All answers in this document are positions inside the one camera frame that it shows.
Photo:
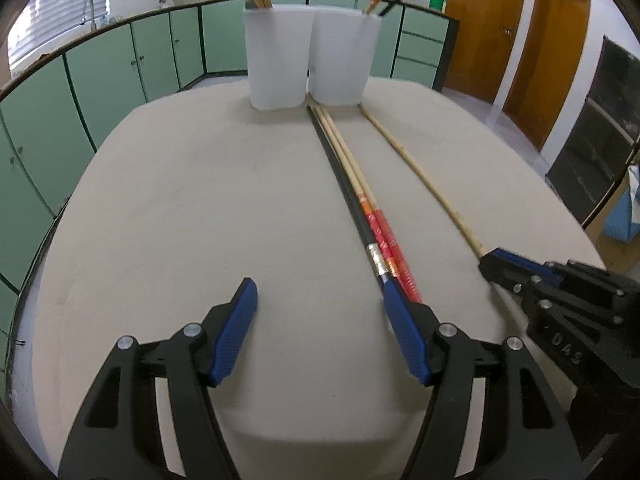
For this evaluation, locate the black glass-front cabinet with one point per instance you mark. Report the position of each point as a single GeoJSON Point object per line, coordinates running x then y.
{"type": "Point", "coordinates": [595, 135]}

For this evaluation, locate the white window blinds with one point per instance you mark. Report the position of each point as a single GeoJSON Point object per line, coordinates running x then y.
{"type": "Point", "coordinates": [60, 10]}

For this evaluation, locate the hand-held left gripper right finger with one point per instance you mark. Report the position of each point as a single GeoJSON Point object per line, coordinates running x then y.
{"type": "Point", "coordinates": [405, 330]}

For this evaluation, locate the white two-compartment utensil holder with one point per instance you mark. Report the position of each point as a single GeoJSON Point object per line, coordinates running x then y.
{"type": "Point", "coordinates": [280, 60]}

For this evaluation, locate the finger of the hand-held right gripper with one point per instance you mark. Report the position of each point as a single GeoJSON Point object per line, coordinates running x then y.
{"type": "Point", "coordinates": [535, 262]}
{"type": "Point", "coordinates": [505, 275]}

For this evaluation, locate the blue white plastic bag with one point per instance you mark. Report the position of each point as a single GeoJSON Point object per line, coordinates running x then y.
{"type": "Point", "coordinates": [625, 210]}

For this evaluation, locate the metal sink faucet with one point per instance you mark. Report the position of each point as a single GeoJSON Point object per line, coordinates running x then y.
{"type": "Point", "coordinates": [90, 7]}

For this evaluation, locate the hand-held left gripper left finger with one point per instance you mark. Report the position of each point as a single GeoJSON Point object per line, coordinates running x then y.
{"type": "Point", "coordinates": [235, 330]}

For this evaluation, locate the plain bamboo chopstick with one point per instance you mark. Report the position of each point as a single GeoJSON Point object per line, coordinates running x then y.
{"type": "Point", "coordinates": [434, 189]}

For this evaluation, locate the plain wooden door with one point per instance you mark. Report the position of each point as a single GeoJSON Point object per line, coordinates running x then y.
{"type": "Point", "coordinates": [547, 60]}

